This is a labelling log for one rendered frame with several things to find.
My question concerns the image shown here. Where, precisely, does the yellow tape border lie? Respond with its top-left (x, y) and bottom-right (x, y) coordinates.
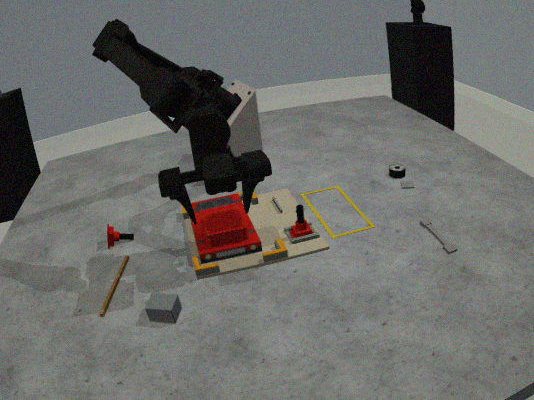
top-left (300, 186), bottom-right (374, 238)

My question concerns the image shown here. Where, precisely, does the thin tan wooden stick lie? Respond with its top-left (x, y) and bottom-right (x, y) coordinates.
top-left (99, 256), bottom-right (130, 317)

